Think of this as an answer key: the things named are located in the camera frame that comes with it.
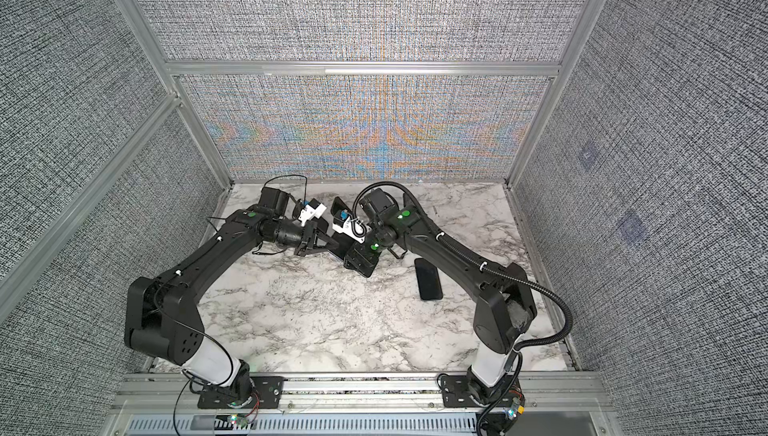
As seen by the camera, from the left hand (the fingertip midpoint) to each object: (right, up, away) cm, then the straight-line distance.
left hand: (336, 247), depth 77 cm
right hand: (+5, -1, +4) cm, 6 cm away
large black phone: (+26, -12, +15) cm, 33 cm away
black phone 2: (+3, +1, -3) cm, 4 cm away
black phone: (-1, +9, +15) cm, 17 cm away
